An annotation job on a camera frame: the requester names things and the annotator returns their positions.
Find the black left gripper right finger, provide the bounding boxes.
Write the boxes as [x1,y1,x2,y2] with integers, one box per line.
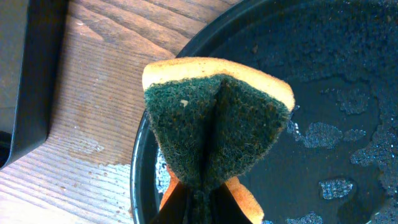
[214,184,251,224]

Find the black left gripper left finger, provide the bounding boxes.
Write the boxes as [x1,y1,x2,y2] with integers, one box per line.
[150,182,189,224]

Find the green and yellow sponge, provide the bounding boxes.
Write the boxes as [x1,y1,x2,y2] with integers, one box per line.
[142,57,295,223]

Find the black round tray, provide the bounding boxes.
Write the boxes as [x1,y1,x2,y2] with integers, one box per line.
[129,0,398,224]

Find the black rectangular tray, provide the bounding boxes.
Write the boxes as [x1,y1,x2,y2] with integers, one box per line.
[1,0,68,168]

